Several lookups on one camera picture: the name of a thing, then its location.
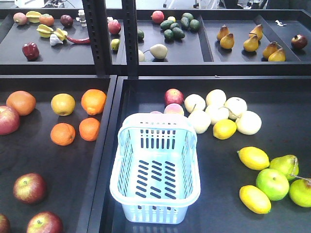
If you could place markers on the red apple front middle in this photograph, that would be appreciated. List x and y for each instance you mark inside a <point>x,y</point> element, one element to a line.
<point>30,188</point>

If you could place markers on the white garlic bulb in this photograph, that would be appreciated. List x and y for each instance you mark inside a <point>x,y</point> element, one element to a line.
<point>54,40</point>

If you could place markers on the red chili pepper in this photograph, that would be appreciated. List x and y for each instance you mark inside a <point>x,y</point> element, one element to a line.
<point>78,41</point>

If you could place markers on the green apple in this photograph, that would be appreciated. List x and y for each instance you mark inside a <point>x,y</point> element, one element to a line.
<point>273,183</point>

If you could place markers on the red apple front left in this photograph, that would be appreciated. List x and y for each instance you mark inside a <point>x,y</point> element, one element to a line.
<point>4,224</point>

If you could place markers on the red bell pepper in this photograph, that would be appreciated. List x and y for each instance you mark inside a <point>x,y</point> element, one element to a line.
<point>30,51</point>

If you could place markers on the green apple right edge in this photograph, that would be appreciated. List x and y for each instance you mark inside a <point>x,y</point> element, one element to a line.
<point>300,192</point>

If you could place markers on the yellow round pear right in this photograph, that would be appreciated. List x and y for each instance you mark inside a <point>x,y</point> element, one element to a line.
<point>63,104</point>

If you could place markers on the yellow lemon near pears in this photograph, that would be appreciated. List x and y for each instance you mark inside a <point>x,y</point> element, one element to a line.
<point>224,129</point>

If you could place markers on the small orange rightmost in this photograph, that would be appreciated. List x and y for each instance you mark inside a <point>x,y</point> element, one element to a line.
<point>89,129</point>

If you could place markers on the large orange far right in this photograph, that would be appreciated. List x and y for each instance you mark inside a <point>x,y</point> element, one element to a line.
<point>93,101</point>

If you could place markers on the black wood produce stand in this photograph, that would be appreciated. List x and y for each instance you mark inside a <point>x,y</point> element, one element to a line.
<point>70,171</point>

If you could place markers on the light blue plastic basket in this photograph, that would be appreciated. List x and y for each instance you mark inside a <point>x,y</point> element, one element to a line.
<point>155,175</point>

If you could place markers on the red apple front right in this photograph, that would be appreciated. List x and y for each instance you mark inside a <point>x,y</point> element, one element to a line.
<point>45,222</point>

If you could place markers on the red apple beside white pears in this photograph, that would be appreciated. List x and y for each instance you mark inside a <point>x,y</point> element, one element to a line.
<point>173,95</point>

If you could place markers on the yellow starfruit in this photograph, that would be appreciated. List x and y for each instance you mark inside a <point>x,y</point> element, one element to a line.
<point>44,31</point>

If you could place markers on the green pear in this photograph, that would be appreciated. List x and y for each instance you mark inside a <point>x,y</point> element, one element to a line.
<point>288,165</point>

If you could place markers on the yellow lemon right upper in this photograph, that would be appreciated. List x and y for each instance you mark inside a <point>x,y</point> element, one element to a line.
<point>253,158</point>

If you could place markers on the yellow lemon right lower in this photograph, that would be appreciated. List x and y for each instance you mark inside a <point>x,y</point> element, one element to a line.
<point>254,199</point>

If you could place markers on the small orange right pair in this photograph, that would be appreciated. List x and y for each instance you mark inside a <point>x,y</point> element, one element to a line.
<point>62,134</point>

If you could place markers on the black upper display tray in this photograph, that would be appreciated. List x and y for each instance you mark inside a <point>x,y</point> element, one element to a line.
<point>229,42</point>

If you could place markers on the orange behind middle apple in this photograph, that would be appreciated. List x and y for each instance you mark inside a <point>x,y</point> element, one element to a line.
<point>23,102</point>

